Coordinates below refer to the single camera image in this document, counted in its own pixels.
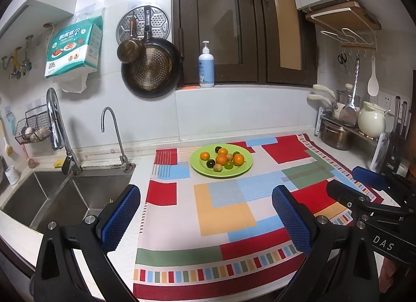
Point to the metal spatula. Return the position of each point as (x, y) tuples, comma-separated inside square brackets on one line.
[(349, 113)]

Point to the round metal steamer rack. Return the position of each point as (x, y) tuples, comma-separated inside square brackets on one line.
[(159, 21)]

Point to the black scissors on wall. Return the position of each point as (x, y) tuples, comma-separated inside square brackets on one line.
[(343, 61)]

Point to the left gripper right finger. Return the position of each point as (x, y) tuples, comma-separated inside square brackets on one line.
[(339, 262)]

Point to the dark brown window frame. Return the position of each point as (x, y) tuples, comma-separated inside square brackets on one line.
[(252, 41)]

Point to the chrome kitchen faucet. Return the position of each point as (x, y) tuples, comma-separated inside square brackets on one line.
[(59, 137)]

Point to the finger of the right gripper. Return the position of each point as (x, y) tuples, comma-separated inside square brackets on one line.
[(351, 194), (394, 185)]

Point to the small brass saucepan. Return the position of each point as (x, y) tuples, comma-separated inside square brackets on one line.
[(130, 49)]

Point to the white dish rack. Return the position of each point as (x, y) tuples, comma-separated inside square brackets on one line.
[(379, 145)]

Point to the cream pan handle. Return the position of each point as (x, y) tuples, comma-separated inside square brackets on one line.
[(324, 100), (320, 87)]

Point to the green plate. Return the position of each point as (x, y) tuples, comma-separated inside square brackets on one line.
[(201, 166)]

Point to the steel double sink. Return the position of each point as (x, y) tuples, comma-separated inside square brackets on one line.
[(46, 196)]

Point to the cream pan handle upper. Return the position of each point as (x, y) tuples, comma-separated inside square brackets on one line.
[(320, 87)]

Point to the orange front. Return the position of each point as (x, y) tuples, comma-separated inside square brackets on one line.
[(221, 159)]

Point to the green white bag box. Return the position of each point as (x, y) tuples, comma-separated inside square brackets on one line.
[(75, 48)]

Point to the dark plum front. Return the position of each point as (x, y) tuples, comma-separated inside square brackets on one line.
[(211, 163)]

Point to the dark plum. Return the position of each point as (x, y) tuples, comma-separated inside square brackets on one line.
[(211, 163), (218, 149)]

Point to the black wire sponge basket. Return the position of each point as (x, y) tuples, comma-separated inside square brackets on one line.
[(34, 127)]

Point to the colourful patterned tablecloth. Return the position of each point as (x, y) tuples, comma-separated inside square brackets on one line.
[(220, 239)]

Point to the cream pan handle lower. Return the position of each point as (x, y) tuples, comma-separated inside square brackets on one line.
[(324, 100)]

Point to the small orange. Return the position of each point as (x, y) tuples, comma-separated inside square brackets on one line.
[(204, 156)]

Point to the wooden cutting board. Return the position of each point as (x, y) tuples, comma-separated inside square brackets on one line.
[(351, 15)]

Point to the black frying pan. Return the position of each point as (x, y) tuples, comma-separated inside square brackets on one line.
[(157, 69)]

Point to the cream ceramic pot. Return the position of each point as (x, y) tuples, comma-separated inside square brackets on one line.
[(371, 119)]

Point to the black knife block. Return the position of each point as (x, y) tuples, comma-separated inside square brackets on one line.
[(396, 138)]

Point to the steel stock pot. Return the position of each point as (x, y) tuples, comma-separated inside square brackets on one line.
[(336, 136)]

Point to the white rice paddle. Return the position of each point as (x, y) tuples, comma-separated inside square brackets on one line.
[(373, 84)]

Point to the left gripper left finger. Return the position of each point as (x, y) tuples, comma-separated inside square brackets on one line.
[(58, 276)]

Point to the blue soap pump bottle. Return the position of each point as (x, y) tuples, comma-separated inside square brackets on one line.
[(206, 67)]

